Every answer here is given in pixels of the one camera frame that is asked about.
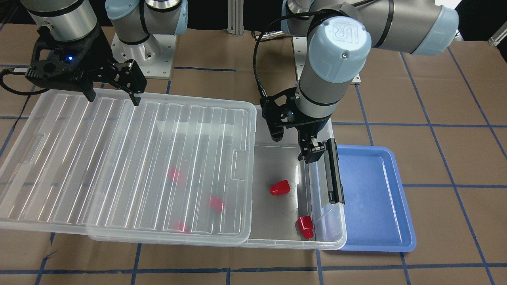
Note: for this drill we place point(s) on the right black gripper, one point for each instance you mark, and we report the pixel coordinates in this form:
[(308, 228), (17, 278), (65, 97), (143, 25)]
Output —
[(101, 51)]

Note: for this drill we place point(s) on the blue plastic tray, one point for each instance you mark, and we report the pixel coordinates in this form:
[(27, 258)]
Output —
[(376, 210)]

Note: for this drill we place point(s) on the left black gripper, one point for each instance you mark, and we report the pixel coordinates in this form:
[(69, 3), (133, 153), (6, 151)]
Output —
[(311, 130)]

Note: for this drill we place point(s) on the black box latch handle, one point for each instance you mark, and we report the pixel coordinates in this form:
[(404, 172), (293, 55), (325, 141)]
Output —
[(333, 179)]

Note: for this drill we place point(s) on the aluminium frame post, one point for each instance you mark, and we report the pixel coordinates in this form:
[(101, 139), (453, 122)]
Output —
[(235, 17)]

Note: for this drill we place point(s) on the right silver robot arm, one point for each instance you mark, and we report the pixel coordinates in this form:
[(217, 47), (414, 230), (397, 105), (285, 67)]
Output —
[(134, 21)]

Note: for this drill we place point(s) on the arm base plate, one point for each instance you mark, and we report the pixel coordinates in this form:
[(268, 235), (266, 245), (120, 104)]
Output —
[(336, 64), (155, 56)]

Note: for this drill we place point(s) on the clear plastic storage box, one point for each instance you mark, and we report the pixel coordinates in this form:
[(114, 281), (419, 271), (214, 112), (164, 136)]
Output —
[(293, 190)]

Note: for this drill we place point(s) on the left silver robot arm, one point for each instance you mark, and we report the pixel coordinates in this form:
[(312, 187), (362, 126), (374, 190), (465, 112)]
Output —
[(339, 36)]

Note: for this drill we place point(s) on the clear plastic box lid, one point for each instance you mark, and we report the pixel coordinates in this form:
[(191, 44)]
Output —
[(47, 177)]

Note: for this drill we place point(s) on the red block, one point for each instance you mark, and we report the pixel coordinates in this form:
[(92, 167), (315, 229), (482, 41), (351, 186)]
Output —
[(217, 204), (181, 227), (280, 188), (176, 175), (306, 226)]

